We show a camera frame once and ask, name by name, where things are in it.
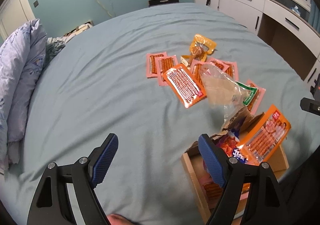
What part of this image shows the pink stick snack pack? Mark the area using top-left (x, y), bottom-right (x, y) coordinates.
top-left (155, 55), bottom-right (178, 86)
top-left (146, 52), bottom-right (167, 78)
top-left (208, 57), bottom-right (239, 81)
top-left (190, 59), bottom-right (206, 86)

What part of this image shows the person left hand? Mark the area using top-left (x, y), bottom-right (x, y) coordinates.
top-left (107, 214), bottom-right (133, 225)

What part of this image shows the clear plastic snack bag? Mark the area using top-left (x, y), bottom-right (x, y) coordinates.
top-left (200, 63), bottom-right (244, 122)

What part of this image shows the light blue bed sheet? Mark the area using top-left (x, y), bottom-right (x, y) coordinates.
top-left (1, 3), bottom-right (319, 224)

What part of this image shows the lavender floral duvet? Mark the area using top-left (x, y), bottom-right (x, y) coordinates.
top-left (1, 19), bottom-right (47, 170)

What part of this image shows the green patterned blanket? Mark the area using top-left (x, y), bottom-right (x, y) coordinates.
top-left (43, 36), bottom-right (72, 68)

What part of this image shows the brown cardboard box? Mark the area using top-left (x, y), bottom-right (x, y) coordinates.
top-left (182, 107), bottom-right (289, 224)

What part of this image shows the large orange sausage pack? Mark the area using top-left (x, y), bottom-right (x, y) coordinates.
top-left (162, 64), bottom-right (207, 109)

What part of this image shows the blue snack pack in box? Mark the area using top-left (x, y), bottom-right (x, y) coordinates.
top-left (215, 120), bottom-right (247, 164)

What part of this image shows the white door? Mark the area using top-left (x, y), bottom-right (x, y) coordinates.
top-left (0, 0), bottom-right (35, 40)

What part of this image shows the green white snack pack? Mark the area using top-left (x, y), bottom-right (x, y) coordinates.
top-left (236, 81), bottom-right (258, 106)

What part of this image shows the yellow chicken leg pack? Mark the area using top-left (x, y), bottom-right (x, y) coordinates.
top-left (181, 34), bottom-right (217, 67)

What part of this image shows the black box behind bed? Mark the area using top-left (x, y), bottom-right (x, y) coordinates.
top-left (148, 0), bottom-right (180, 8)

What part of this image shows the white cabinet desk unit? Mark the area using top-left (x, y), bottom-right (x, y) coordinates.
top-left (194, 0), bottom-right (319, 84)

